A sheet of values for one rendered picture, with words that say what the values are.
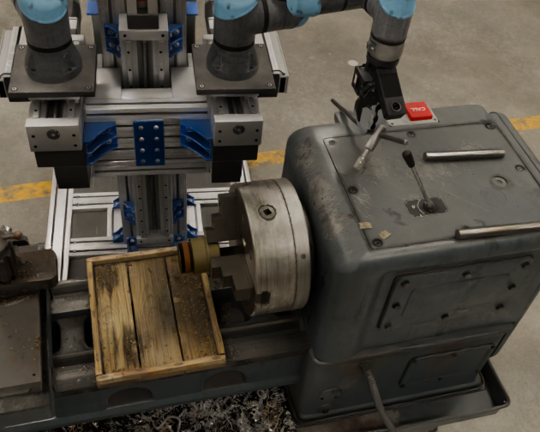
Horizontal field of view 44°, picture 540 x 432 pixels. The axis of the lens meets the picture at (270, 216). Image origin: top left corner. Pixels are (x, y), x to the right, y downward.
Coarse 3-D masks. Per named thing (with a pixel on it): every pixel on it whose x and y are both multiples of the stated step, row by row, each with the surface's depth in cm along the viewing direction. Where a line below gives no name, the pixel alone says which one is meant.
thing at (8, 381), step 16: (16, 240) 166; (0, 304) 153; (16, 304) 153; (32, 304) 154; (0, 320) 150; (16, 320) 151; (32, 320) 151; (0, 336) 147; (16, 336) 148; (32, 336) 148; (0, 352) 145; (16, 352) 145; (32, 352) 145; (0, 368) 142; (16, 368) 143; (32, 368) 143; (0, 384) 140; (16, 384) 140; (32, 384) 141
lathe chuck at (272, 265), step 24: (240, 192) 148; (264, 192) 148; (240, 216) 151; (288, 216) 144; (240, 240) 160; (264, 240) 141; (288, 240) 143; (264, 264) 141; (288, 264) 143; (264, 288) 143; (288, 288) 145; (264, 312) 151
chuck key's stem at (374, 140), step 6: (378, 126) 151; (384, 126) 151; (378, 132) 151; (384, 132) 151; (372, 138) 151; (378, 138) 151; (366, 144) 151; (372, 144) 151; (366, 150) 151; (372, 150) 151; (360, 156) 152; (366, 156) 151; (360, 162) 151; (360, 168) 151
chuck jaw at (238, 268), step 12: (216, 264) 150; (228, 264) 150; (240, 264) 150; (216, 276) 151; (228, 276) 147; (240, 276) 147; (240, 288) 145; (252, 288) 145; (240, 300) 147; (264, 300) 147
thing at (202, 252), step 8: (192, 240) 152; (200, 240) 152; (184, 248) 150; (192, 248) 150; (200, 248) 150; (208, 248) 152; (216, 248) 152; (184, 256) 149; (192, 256) 150; (200, 256) 150; (208, 256) 150; (216, 256) 152; (184, 264) 150; (192, 264) 150; (200, 264) 150; (208, 264) 150; (184, 272) 151; (200, 272) 152; (208, 272) 152
